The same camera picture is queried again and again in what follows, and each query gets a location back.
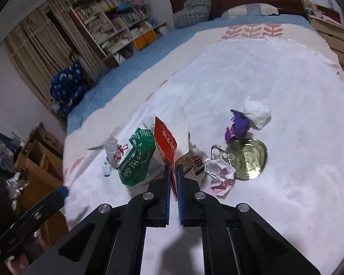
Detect blue moon-print blanket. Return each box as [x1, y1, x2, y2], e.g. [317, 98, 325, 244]
[50, 60, 90, 117]

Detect beige curtains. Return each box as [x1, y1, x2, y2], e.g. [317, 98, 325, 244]
[4, 0, 105, 109]

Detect white bookshelf with books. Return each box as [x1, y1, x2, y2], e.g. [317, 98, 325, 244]
[70, 0, 169, 68]

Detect white and blue pillow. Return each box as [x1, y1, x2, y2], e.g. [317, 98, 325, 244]
[221, 3, 279, 19]

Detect gold can lid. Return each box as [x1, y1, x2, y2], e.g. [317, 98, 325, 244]
[226, 138, 268, 181]

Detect beige drawer nightstand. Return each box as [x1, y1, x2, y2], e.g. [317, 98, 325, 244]
[305, 4, 344, 70]

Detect green and white package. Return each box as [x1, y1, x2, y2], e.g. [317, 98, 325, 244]
[117, 128, 164, 187]

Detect bed with blue sheet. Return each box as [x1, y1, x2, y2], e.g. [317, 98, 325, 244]
[63, 17, 344, 274]

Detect wooden desk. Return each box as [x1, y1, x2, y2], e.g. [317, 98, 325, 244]
[12, 121, 69, 250]

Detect red and white carton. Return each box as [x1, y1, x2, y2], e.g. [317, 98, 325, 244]
[154, 107, 189, 199]

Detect purple foil wrapper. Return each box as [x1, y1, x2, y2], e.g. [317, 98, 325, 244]
[224, 109, 250, 143]

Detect grey checked pillow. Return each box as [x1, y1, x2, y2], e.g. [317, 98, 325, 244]
[173, 0, 212, 29]

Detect white plastic bag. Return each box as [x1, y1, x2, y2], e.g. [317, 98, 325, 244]
[88, 135, 130, 177]

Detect white tissue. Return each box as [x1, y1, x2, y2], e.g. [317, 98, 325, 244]
[243, 96, 271, 130]

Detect crumpled pink-white paper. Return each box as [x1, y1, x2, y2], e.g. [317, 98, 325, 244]
[204, 145, 236, 197]

